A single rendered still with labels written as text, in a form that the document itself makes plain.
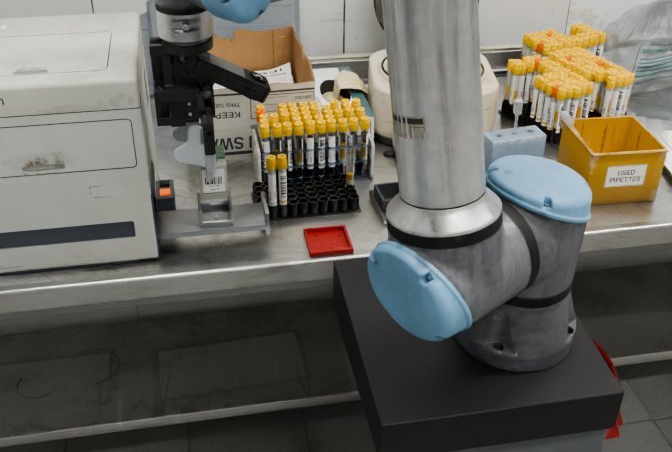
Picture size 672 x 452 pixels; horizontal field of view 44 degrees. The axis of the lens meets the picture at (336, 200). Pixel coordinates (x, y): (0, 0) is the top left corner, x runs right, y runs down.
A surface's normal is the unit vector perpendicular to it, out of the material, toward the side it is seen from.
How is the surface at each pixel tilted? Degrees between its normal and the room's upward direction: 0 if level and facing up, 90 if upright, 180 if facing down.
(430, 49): 85
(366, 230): 0
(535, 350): 76
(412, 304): 99
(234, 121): 90
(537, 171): 7
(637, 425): 0
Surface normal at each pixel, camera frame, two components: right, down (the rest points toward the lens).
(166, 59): 0.18, 0.51
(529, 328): -0.01, 0.30
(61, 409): 0.01, -0.85
